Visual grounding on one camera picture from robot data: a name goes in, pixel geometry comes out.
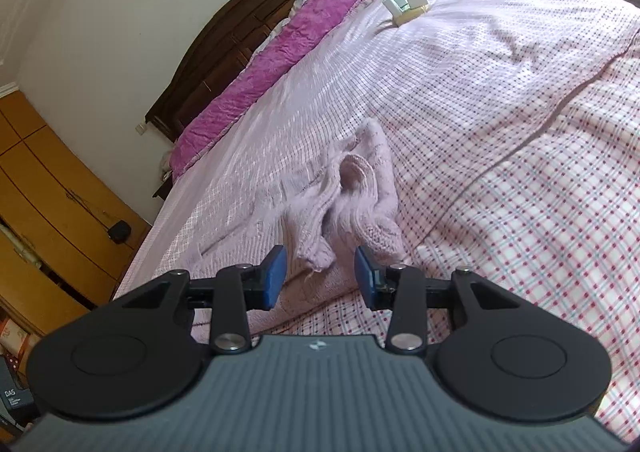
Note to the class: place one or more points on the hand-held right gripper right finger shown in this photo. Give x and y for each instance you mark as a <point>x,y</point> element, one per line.
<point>363,277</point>

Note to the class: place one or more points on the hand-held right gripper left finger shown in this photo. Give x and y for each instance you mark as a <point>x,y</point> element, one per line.
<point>274,277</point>

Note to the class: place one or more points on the lilac knit sweater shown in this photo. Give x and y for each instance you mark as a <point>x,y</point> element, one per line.
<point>360,202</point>

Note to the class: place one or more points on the dark wooden nightstand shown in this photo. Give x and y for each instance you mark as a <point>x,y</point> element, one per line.
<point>162,187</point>

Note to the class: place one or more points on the lilac waffle blanket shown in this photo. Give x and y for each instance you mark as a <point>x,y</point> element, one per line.
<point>280,122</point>

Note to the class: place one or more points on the small black pouch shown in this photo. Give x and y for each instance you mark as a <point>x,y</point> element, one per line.
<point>120,232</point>

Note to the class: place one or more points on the pink checked bedsheet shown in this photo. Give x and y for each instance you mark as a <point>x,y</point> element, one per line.
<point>540,257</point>

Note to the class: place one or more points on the magenta pillow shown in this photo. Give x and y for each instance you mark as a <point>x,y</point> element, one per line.
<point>280,57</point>

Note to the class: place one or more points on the yellow wooden wardrobe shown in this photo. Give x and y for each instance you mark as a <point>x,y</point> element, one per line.
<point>50,212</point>

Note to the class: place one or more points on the dark wooden headboard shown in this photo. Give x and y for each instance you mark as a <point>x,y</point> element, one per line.
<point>225,42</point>

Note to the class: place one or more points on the pink dotted duvet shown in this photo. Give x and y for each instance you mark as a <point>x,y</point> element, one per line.
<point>500,57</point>

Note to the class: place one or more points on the dotted cardboard box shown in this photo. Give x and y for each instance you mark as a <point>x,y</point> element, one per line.
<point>15,339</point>

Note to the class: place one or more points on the black box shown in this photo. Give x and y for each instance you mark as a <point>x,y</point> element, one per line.
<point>15,397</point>

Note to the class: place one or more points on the white wall socket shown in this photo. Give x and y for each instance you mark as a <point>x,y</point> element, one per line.
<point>141,127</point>

